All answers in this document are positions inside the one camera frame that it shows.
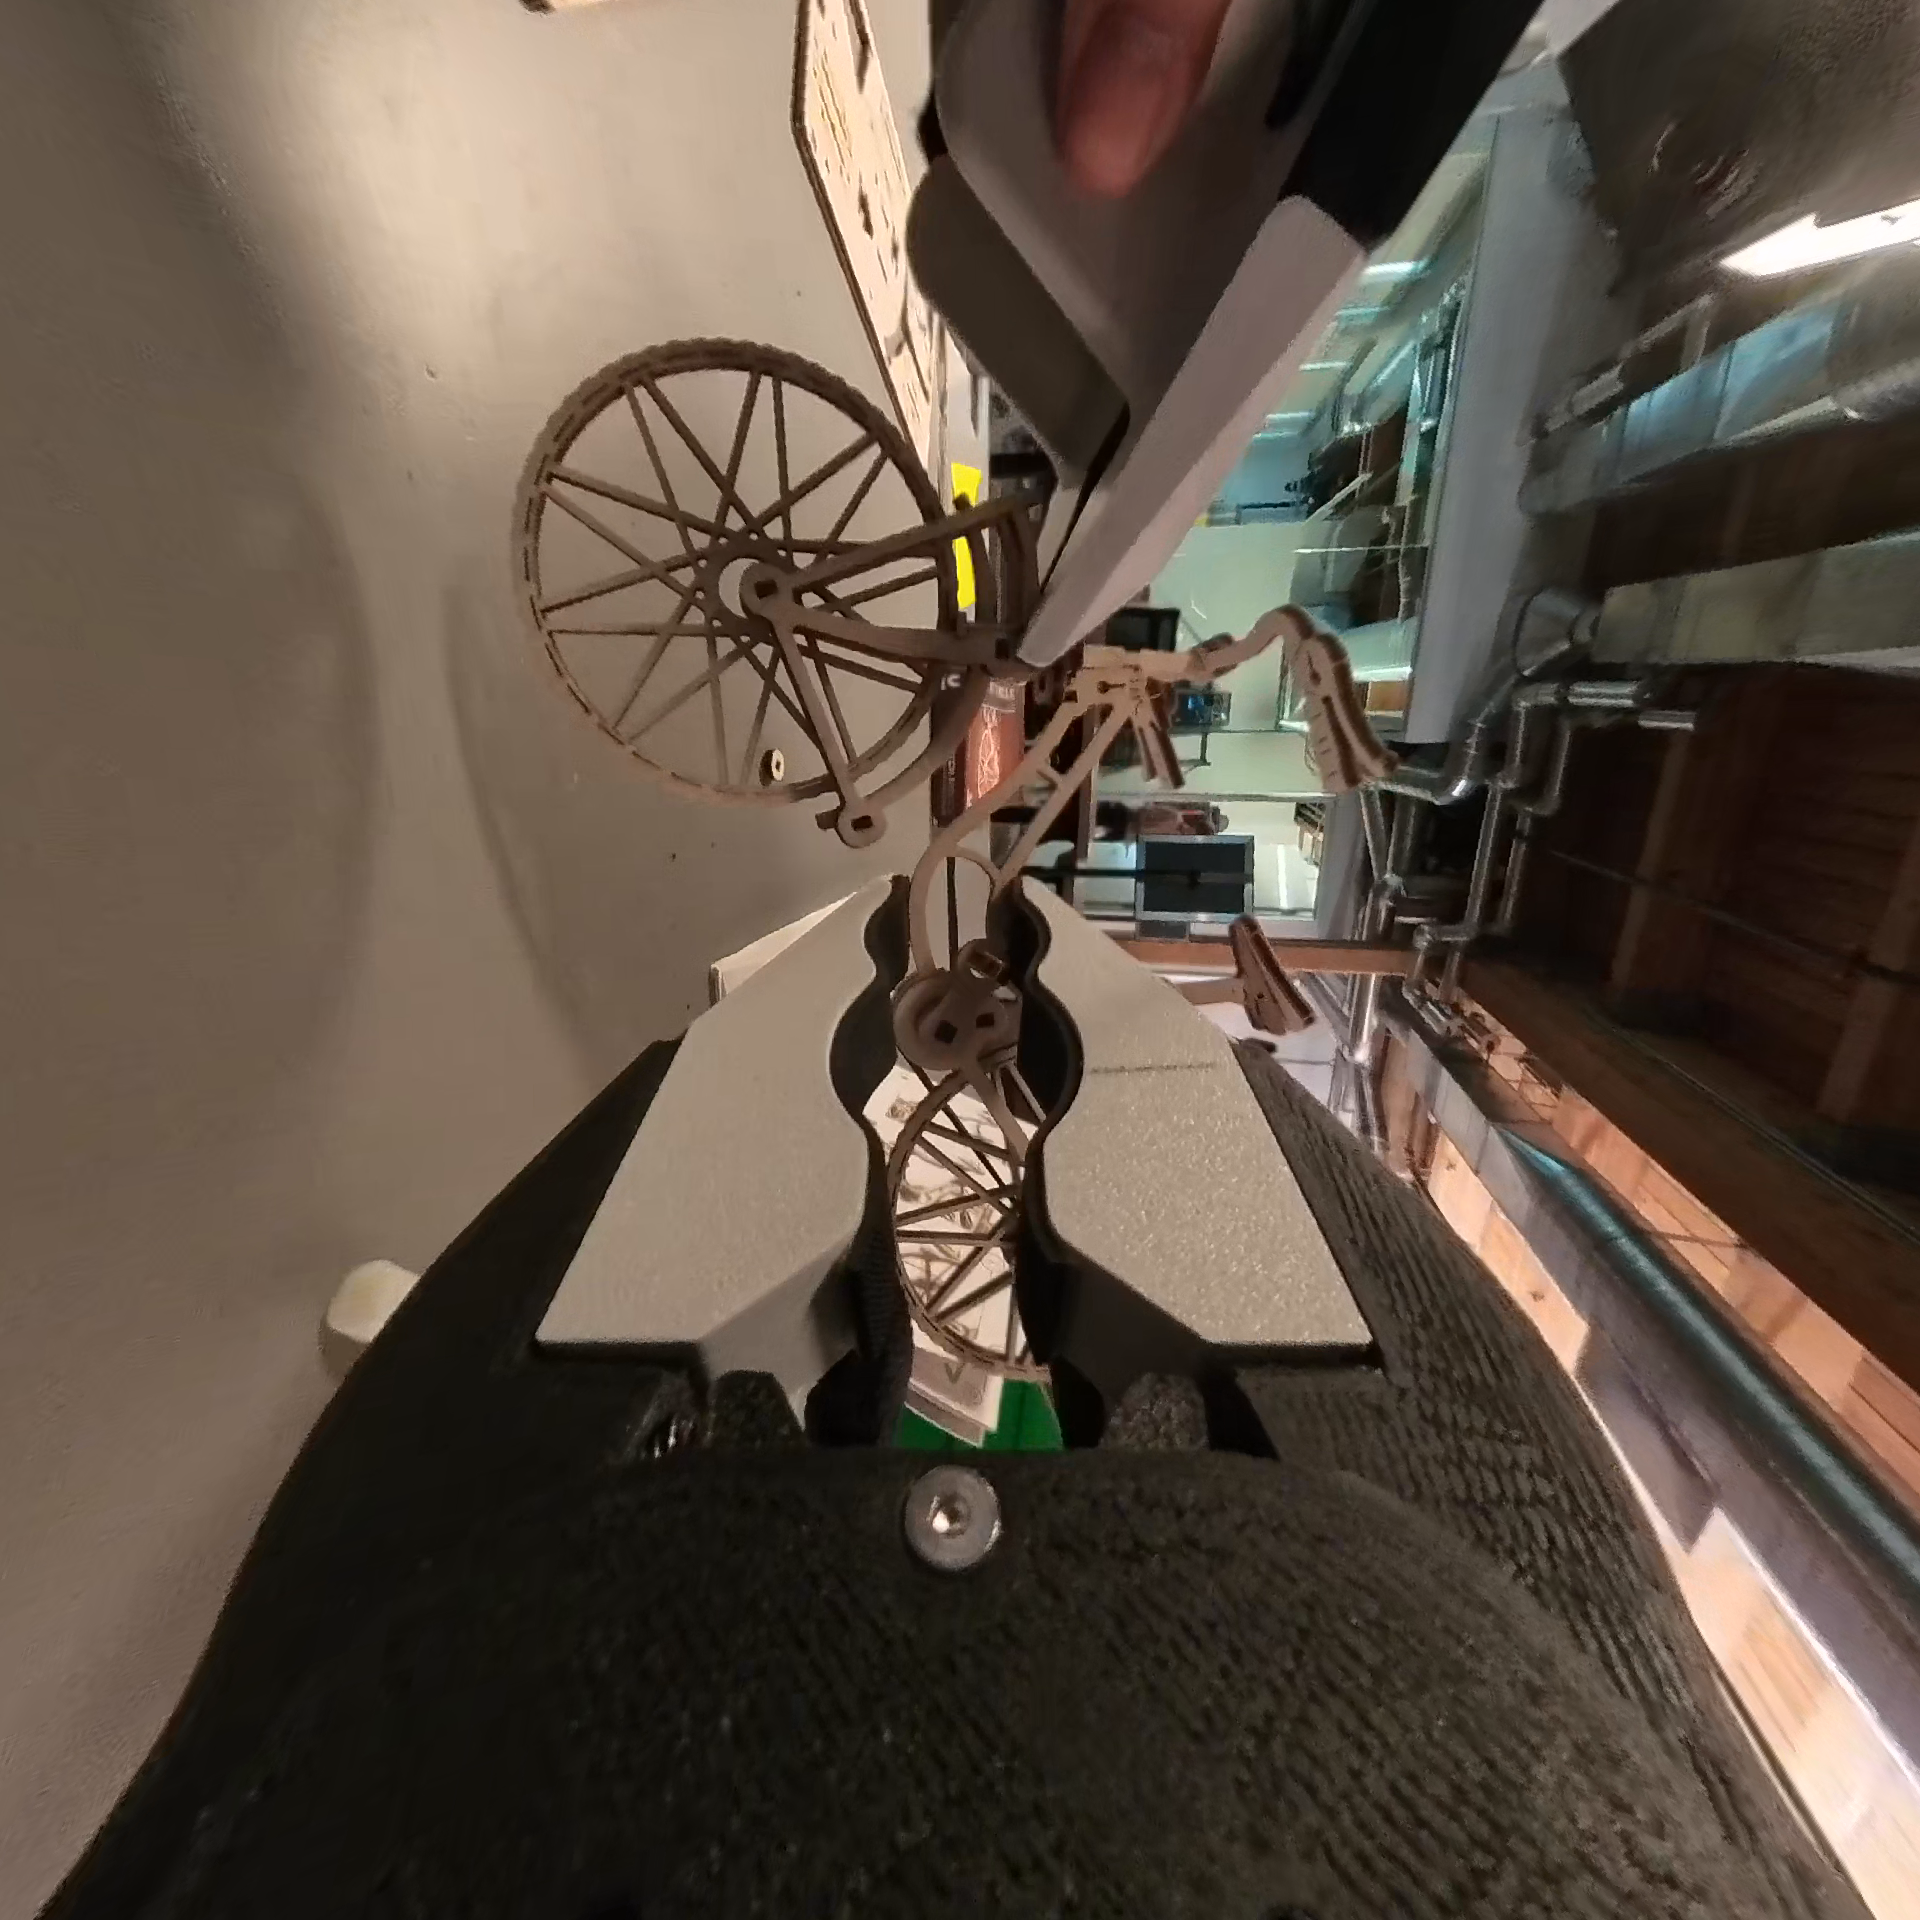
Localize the bent metal pipes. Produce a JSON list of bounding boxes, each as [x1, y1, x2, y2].
[[1346, 659, 1700, 1052]]

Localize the small white plastic piece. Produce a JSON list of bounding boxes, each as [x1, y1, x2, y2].
[[320, 1259, 418, 1361]]

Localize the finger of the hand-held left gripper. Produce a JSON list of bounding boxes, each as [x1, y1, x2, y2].
[[904, 149, 1297, 480], [1025, 198, 1371, 665]]

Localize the person's left hand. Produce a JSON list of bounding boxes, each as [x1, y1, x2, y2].
[[1054, 0, 1229, 199]]

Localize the computer monitor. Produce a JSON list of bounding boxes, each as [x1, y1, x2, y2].
[[1134, 834, 1259, 923]]

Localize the wooden model wheel with fork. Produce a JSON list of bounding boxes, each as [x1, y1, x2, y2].
[[510, 341, 1047, 851]]

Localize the silver ventilation duct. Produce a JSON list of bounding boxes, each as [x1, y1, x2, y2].
[[1518, 322, 1920, 521]]

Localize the yellow sticky note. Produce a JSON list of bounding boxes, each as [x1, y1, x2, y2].
[[948, 461, 996, 620]]

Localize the laser-cut wooden parts sheet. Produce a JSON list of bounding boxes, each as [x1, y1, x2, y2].
[[787, 0, 967, 456]]

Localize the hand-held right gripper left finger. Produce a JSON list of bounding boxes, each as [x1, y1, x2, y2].
[[537, 875, 913, 1400]]

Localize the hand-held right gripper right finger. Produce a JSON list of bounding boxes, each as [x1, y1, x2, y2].
[[995, 880, 1377, 1368]]

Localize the green cutting mat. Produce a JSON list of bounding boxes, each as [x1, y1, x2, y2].
[[897, 1375, 1062, 1452]]

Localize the long grey pipe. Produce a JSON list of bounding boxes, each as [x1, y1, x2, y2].
[[1497, 1121, 1920, 1584]]

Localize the wooden model bicycle frame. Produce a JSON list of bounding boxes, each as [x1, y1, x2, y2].
[[883, 599, 1407, 1375]]

